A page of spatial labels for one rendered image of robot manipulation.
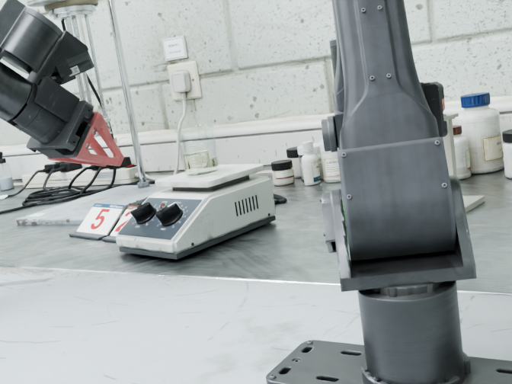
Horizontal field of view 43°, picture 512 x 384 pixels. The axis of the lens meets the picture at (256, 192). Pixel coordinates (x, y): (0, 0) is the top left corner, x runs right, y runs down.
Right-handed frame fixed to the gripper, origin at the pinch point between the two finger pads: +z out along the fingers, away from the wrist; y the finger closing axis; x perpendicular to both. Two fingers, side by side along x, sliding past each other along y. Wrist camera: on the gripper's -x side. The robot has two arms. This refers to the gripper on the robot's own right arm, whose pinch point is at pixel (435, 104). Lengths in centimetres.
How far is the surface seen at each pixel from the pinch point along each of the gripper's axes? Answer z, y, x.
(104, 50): 22, 99, -19
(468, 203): -0.1, -3.4, 13.4
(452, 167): 2.4, -0.5, 8.9
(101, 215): -21, 50, 11
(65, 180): 10, 108, 12
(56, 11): -9, 70, -25
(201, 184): -22.5, 23.4, 5.8
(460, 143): 17.8, 5.1, 8.0
